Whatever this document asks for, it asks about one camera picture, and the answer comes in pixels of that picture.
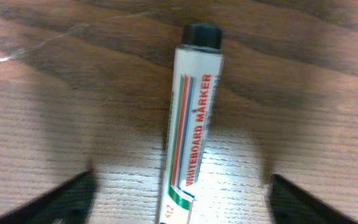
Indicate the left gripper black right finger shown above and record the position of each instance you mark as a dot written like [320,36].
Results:
[290,204]

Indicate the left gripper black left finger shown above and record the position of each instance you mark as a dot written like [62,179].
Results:
[69,203]

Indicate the black cap whiteboard marker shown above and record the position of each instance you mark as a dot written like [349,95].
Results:
[196,72]

